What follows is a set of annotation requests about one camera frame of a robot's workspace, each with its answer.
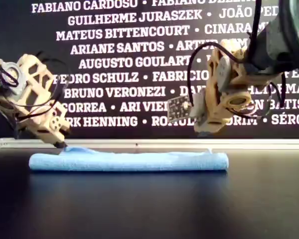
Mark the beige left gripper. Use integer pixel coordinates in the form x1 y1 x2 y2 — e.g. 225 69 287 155
14 98 72 149

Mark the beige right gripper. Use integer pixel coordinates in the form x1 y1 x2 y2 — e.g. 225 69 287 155
193 46 258 136

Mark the blue terry cloth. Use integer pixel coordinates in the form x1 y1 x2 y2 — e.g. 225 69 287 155
28 146 229 172

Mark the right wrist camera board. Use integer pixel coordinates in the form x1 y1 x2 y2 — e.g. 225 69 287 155
167 96 192 123

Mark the black right camera cable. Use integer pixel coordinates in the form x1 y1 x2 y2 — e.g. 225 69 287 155
187 42 219 103

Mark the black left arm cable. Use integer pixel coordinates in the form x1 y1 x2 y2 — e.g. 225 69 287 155
0 51 65 139

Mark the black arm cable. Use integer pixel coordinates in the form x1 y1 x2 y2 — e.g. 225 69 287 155
248 0 264 72
0 51 65 139

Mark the aluminium table frame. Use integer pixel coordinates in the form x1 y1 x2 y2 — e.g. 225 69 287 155
0 138 299 151

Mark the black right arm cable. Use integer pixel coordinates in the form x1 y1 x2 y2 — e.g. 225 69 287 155
248 0 264 72

